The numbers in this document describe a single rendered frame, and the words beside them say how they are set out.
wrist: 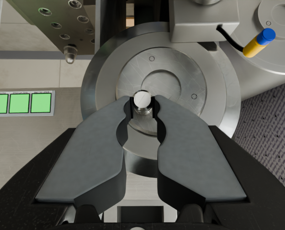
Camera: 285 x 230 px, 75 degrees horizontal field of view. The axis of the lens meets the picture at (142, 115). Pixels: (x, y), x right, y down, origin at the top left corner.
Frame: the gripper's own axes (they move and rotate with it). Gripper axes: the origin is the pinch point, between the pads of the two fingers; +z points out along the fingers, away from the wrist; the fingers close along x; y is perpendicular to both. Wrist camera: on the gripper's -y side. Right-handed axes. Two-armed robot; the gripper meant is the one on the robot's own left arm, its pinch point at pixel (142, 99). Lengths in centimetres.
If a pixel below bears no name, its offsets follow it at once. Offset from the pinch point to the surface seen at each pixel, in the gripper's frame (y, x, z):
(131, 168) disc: 6.7, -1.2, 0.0
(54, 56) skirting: 59, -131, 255
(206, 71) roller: -0.2, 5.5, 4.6
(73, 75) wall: 83, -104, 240
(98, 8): -5.1, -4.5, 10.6
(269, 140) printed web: 13.3, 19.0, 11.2
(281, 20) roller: -3.6, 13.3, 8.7
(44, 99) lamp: 16.5, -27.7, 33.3
